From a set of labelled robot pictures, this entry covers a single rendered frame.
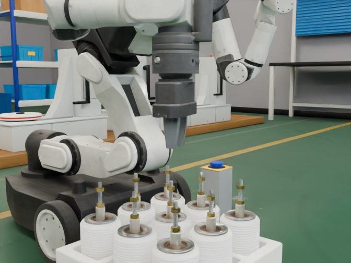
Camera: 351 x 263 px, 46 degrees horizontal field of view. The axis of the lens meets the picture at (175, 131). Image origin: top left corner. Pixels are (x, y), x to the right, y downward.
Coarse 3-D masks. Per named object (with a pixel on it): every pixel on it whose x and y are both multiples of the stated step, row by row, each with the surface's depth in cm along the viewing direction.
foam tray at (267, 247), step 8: (264, 240) 102; (272, 240) 102; (64, 248) 97; (72, 248) 97; (80, 248) 99; (264, 248) 97; (272, 248) 97; (280, 248) 100; (56, 256) 97; (64, 256) 95; (72, 256) 93; (80, 256) 93; (112, 256) 93; (232, 256) 93; (240, 256) 93; (248, 256) 93; (256, 256) 93; (264, 256) 94; (272, 256) 97; (280, 256) 100
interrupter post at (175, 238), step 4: (172, 232) 81; (180, 232) 81; (172, 236) 80; (176, 236) 80; (180, 236) 81; (172, 240) 80; (176, 240) 80; (180, 240) 81; (172, 244) 80; (176, 244) 80; (180, 244) 81
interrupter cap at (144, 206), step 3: (141, 201) 109; (123, 204) 107; (126, 204) 107; (129, 204) 107; (141, 204) 107; (144, 204) 107; (147, 204) 107; (123, 207) 104; (126, 207) 104; (129, 207) 105; (141, 207) 105; (144, 207) 104; (147, 207) 104; (150, 207) 105; (126, 210) 103; (129, 210) 102; (138, 210) 102; (141, 210) 102; (144, 210) 103
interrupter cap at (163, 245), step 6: (162, 240) 83; (168, 240) 83; (186, 240) 84; (162, 246) 80; (168, 246) 81; (186, 246) 81; (192, 246) 80; (168, 252) 78; (174, 252) 78; (180, 252) 78; (186, 252) 78
